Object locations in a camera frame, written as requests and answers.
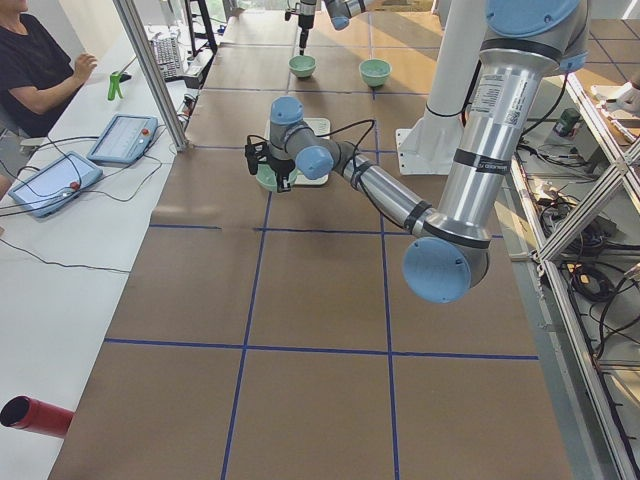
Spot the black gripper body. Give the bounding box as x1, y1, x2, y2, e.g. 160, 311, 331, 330
244, 141, 295, 173
285, 0, 317, 28

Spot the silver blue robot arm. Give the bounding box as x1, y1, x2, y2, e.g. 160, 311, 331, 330
244, 1, 590, 303
284, 0, 374, 55

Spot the green bowl with ice cubes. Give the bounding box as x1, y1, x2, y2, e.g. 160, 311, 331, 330
359, 58, 392, 88

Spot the blue teach pendant far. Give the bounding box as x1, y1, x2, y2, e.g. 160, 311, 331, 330
87, 114, 158, 165

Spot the blue teach pendant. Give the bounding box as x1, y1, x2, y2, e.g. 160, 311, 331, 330
8, 151, 103, 218
87, 114, 158, 165

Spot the black keyboard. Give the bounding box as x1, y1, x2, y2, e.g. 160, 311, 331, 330
149, 34, 183, 82

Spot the green clamp tool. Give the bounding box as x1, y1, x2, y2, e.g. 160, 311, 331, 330
107, 72, 123, 101

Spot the blue teach pendant near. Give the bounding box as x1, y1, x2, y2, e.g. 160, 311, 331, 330
8, 151, 103, 218

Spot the person in black shirt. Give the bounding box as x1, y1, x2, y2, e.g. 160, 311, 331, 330
1, 1, 98, 137

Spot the red cylinder tube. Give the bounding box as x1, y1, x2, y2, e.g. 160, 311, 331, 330
1, 395, 74, 438

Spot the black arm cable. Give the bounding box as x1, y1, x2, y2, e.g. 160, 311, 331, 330
327, 118, 377, 174

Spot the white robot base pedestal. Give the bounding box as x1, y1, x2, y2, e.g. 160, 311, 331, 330
396, 0, 487, 175

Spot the aluminium frame post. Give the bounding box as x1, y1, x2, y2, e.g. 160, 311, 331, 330
113, 0, 189, 152

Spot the aluminium frame rack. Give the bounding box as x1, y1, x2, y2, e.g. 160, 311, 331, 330
512, 64, 639, 479

